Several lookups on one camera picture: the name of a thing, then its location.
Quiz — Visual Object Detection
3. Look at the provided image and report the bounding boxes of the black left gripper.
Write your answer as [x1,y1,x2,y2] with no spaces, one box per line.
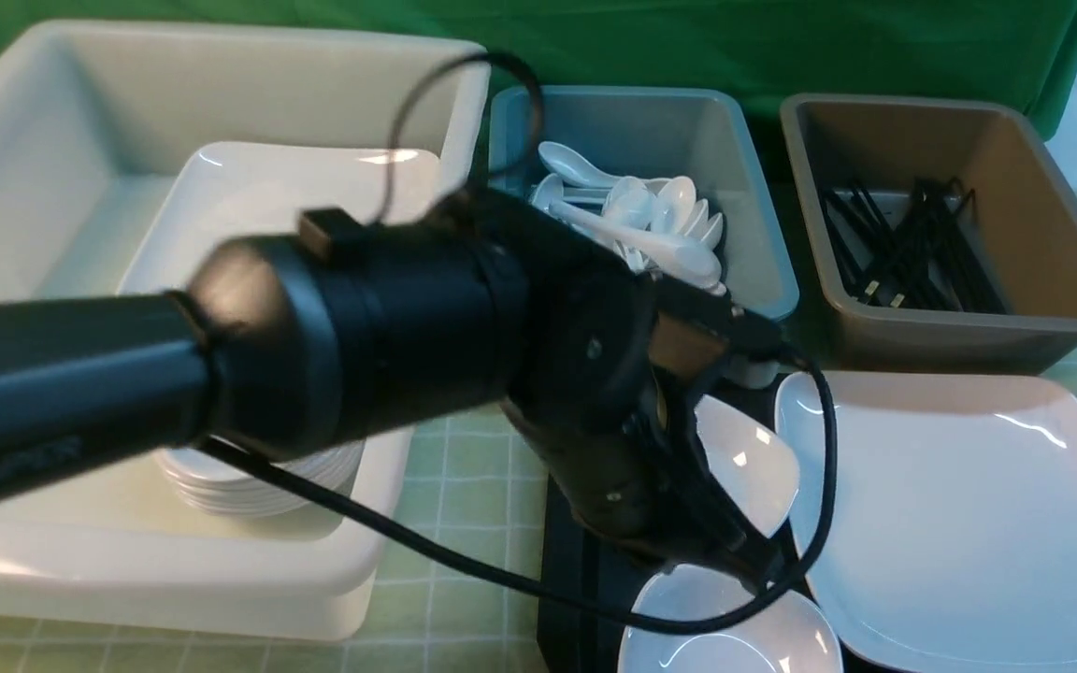
[503,356,786,591]

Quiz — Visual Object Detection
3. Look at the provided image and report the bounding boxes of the white small bowl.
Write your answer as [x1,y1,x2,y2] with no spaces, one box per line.
[694,395,800,537]
[616,564,843,672]

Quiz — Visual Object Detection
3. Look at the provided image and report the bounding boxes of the large white square plate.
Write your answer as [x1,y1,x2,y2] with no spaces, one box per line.
[808,371,1077,672]

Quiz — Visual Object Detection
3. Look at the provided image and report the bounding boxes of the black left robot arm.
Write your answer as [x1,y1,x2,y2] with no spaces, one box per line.
[0,190,802,595]

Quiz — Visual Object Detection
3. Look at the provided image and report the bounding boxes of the stack of white bowls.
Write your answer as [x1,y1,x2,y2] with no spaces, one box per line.
[153,437,367,519]

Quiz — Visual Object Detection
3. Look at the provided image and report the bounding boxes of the brown-grey plastic bin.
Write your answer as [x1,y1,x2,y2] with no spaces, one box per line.
[781,93,1077,374]

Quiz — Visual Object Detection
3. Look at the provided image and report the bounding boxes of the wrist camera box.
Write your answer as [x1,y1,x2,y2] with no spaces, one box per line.
[647,276,785,389]

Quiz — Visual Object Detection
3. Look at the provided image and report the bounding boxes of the green checked tablecloth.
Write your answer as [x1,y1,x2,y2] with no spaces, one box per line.
[0,178,1077,673]

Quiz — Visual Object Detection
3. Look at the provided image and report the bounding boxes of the black camera cable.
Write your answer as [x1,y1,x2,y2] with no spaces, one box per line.
[202,50,839,637]

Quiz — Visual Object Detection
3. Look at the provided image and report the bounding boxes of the pile of white spoons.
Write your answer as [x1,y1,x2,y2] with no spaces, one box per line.
[530,141,726,295]

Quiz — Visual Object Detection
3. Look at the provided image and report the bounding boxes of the black serving tray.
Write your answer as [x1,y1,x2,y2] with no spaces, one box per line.
[536,479,651,672]

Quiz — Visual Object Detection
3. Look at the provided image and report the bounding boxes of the stack of white square plates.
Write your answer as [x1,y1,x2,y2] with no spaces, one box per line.
[117,141,440,294]

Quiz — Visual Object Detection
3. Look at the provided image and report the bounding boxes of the green backdrop cloth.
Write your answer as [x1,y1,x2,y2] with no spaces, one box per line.
[0,1,1077,137]

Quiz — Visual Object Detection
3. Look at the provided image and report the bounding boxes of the pile of black chopsticks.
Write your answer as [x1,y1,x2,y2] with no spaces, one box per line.
[820,178,1015,316]

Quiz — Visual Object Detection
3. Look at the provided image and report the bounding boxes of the large white plastic tub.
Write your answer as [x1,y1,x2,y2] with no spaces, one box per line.
[0,22,476,640]

